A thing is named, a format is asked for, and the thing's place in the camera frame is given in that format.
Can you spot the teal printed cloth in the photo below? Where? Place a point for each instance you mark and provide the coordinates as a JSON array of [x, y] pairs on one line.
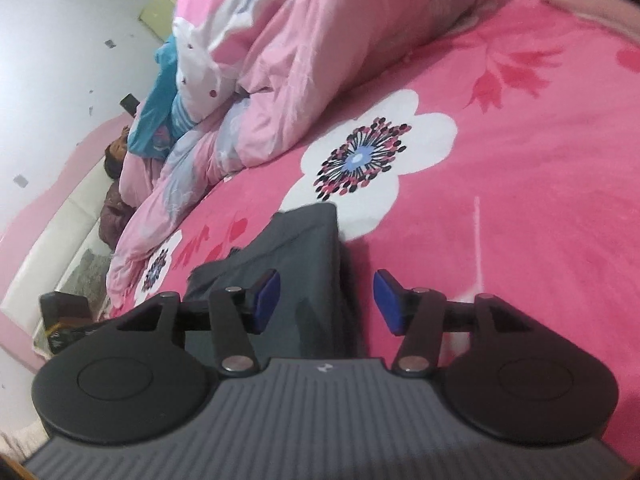
[[155, 110]]

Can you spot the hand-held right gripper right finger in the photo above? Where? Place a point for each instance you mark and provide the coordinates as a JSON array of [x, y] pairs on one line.
[[390, 305]]

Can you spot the pink and white quilt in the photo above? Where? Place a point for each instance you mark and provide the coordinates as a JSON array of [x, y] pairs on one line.
[[300, 60]]

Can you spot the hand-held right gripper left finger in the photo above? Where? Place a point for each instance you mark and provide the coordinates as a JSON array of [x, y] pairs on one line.
[[265, 305]]

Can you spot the pale yellow cabinet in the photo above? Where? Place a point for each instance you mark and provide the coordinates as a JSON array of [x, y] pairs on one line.
[[160, 10]]

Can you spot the pink floral fleece blanket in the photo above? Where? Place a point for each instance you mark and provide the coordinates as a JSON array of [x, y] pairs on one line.
[[500, 160]]

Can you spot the sleeping person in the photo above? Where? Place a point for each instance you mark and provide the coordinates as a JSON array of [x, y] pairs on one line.
[[55, 240]]

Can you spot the black phone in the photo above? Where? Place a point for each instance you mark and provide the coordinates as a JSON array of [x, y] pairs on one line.
[[130, 104]]

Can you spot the grey textured cloth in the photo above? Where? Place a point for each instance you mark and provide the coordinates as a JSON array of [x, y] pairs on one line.
[[87, 280]]

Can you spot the dark grey pants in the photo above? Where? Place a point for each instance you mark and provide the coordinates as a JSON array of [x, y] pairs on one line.
[[300, 260]]

